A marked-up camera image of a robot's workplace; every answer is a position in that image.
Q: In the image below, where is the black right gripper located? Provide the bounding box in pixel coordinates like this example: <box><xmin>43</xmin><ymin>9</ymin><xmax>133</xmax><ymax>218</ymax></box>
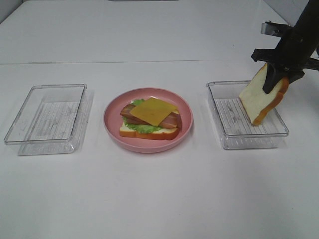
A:
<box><xmin>251</xmin><ymin>24</ymin><xmax>319</xmax><ymax>94</ymax></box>

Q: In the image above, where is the bacon strip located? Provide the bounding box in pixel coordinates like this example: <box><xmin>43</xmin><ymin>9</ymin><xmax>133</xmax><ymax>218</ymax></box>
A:
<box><xmin>120</xmin><ymin>104</ymin><xmax>182</xmax><ymax>129</ymax></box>
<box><xmin>122</xmin><ymin>113</ymin><xmax>182</xmax><ymax>133</ymax></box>

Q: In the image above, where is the white bread slice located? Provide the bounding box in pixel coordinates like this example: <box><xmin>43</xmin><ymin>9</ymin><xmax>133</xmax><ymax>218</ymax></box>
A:
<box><xmin>119</xmin><ymin>109</ymin><xmax>181</xmax><ymax>140</ymax></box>

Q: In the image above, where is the yellow cheese slice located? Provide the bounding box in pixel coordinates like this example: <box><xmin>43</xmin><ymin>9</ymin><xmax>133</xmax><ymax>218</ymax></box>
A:
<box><xmin>130</xmin><ymin>97</ymin><xmax>177</xmax><ymax>126</ymax></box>

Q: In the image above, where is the green lettuce leaf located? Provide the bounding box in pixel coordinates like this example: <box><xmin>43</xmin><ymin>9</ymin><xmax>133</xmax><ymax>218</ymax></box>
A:
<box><xmin>122</xmin><ymin>99</ymin><xmax>164</xmax><ymax>133</ymax></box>

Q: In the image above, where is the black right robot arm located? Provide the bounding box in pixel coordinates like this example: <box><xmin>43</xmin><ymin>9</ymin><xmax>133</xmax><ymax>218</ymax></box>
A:
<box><xmin>251</xmin><ymin>0</ymin><xmax>319</xmax><ymax>94</ymax></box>

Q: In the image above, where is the clear plastic right tray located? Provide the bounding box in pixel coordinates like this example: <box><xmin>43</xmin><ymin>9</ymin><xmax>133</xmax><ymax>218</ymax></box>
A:
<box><xmin>206</xmin><ymin>81</ymin><xmax>289</xmax><ymax>150</ymax></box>

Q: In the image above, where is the clear plastic tray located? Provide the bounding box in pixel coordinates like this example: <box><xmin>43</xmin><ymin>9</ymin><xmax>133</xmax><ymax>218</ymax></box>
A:
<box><xmin>4</xmin><ymin>84</ymin><xmax>90</xmax><ymax>156</ymax></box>
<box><xmin>206</xmin><ymin>81</ymin><xmax>289</xmax><ymax>150</ymax></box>

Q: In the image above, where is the pink round plate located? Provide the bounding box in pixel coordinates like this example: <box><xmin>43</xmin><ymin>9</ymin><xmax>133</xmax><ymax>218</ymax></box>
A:
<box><xmin>104</xmin><ymin>87</ymin><xmax>193</xmax><ymax>153</ymax></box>

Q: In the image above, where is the clear plastic left tray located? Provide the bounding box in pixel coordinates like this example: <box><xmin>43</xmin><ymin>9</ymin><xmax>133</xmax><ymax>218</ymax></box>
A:
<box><xmin>4</xmin><ymin>84</ymin><xmax>90</xmax><ymax>156</ymax></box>

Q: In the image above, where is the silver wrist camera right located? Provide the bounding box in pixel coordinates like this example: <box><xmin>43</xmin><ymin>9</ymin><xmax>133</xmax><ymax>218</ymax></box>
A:
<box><xmin>260</xmin><ymin>21</ymin><xmax>293</xmax><ymax>37</ymax></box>

